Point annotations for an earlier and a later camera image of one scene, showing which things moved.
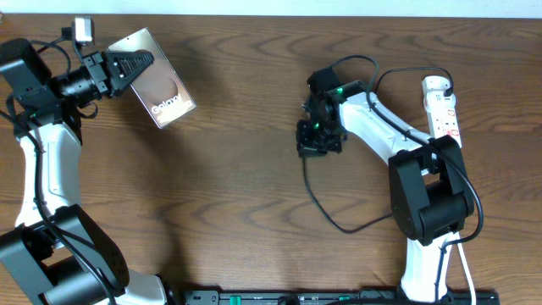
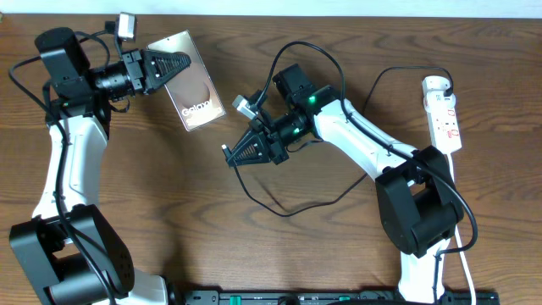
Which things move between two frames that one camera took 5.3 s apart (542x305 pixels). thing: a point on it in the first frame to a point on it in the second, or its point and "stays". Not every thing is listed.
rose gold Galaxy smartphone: (159, 87) to (191, 91)
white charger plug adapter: (435, 101) stays
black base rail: (445, 296) stays
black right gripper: (306, 148) to (268, 149)
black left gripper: (100, 74) to (136, 72)
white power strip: (442, 123) stays
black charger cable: (313, 197) to (354, 185)
